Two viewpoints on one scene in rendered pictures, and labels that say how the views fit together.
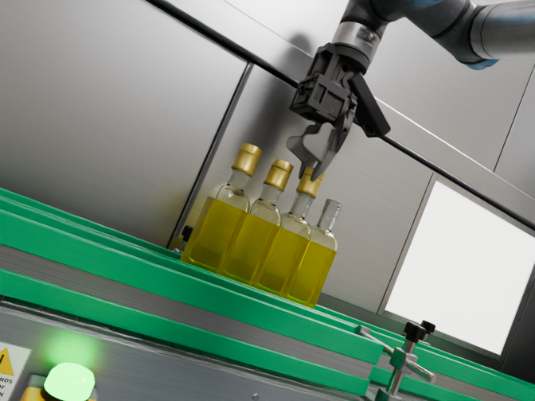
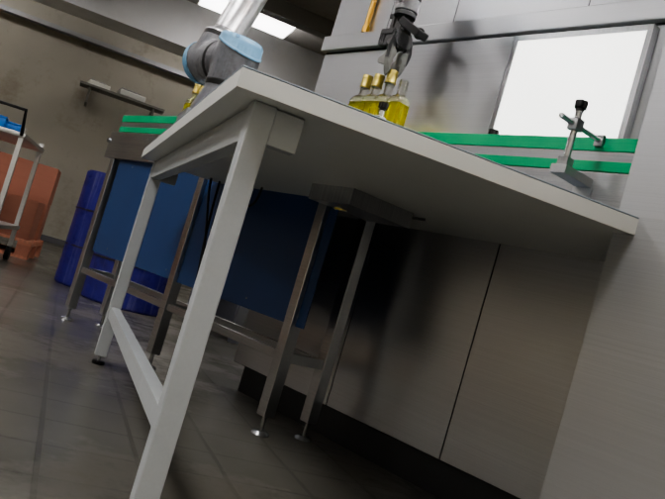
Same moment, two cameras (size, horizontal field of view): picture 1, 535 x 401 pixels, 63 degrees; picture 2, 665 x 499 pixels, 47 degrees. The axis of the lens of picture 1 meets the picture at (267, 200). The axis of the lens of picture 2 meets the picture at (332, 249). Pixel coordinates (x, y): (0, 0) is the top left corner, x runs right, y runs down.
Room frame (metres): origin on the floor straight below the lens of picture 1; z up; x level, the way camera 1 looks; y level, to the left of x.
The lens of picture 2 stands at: (0.01, -2.32, 0.46)
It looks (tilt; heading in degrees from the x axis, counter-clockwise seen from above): 3 degrees up; 73
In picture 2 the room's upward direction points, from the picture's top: 16 degrees clockwise
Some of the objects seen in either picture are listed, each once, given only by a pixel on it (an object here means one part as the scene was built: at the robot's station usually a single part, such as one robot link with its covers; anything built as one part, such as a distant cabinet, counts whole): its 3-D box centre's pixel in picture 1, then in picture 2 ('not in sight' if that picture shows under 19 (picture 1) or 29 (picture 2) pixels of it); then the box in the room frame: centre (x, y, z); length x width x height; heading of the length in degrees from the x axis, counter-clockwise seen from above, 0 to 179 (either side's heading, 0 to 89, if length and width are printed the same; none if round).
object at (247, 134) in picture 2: not in sight; (160, 282); (0.19, -0.36, 0.36); 1.51 x 0.09 x 0.71; 92
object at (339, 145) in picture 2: not in sight; (433, 219); (0.87, -0.33, 0.73); 1.58 x 1.52 x 0.04; 92
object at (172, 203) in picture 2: not in sight; (211, 232); (0.40, 0.57, 0.54); 1.59 x 0.18 x 0.43; 113
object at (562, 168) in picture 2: not in sight; (574, 153); (0.92, -0.85, 0.90); 0.17 x 0.05 x 0.23; 23
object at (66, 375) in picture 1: (70, 382); not in sight; (0.44, 0.11, 0.84); 0.05 x 0.05 x 0.03
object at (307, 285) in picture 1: (299, 286); (390, 128); (0.74, -0.11, 0.99); 0.06 x 0.06 x 0.21; 22
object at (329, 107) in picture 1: (331, 89); (398, 32); (0.70, -0.03, 1.31); 0.09 x 0.08 x 0.12; 112
